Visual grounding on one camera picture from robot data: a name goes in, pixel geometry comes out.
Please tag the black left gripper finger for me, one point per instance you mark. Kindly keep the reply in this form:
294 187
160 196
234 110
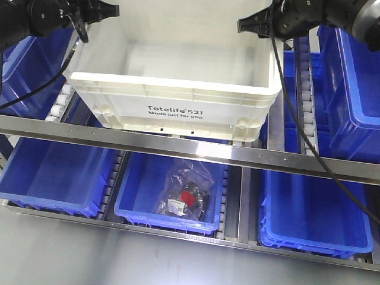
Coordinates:
96 11

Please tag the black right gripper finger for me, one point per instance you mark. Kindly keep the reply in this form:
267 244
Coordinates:
260 23

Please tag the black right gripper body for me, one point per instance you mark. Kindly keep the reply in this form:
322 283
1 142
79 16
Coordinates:
295 18

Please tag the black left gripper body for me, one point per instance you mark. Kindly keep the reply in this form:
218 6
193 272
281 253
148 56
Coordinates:
40 18

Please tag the white plastic tote box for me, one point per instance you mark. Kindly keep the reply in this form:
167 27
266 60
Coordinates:
180 68

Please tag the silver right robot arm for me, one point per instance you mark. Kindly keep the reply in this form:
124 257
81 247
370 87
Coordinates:
365 27

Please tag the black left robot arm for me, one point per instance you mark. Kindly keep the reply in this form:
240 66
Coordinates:
9 25

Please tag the blue bin upper left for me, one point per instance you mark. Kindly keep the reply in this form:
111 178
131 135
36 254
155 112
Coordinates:
27 66

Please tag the blue bin upper right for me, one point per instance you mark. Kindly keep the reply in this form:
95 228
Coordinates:
350 77

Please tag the white roller track right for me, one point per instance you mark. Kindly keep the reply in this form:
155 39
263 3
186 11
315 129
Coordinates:
304 88

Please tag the white roller track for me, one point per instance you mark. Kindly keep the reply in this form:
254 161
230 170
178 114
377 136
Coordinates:
59 107
304 88

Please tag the blue storage bin left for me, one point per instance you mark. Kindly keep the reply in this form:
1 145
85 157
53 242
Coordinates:
48 175

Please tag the blue storage bin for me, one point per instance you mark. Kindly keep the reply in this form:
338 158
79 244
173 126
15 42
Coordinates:
48 175
311 214
142 184

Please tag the clear bag of parts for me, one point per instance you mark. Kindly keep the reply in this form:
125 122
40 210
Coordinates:
186 192

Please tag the blue storage bin centre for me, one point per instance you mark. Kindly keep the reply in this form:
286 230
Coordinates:
142 184

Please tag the blue storage bin lower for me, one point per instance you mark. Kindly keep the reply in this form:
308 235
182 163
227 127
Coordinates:
311 214

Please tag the grey metal shelf frame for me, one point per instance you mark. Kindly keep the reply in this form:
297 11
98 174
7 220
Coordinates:
257 158

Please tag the lower shelf front rail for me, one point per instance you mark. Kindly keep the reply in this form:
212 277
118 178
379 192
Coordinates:
246 246

